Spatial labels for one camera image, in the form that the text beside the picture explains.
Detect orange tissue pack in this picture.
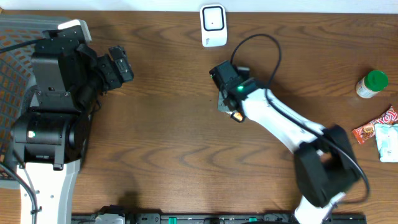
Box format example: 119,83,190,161
231,112,244,123

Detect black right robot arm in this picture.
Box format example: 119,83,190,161
209,61,363,223

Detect white barcode scanner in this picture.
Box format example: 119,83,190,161
200,4,228,47

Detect light green wet wipes pack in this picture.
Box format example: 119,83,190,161
375,124,397,162

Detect orange red snack bag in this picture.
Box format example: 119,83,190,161
352,106,397,144

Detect grey plastic basket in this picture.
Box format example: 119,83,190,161
0,14,69,190

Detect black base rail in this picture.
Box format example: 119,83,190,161
71,204,368,224

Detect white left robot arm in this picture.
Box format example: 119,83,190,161
1,37,134,223

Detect green lid white jar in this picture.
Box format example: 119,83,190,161
355,70,389,99

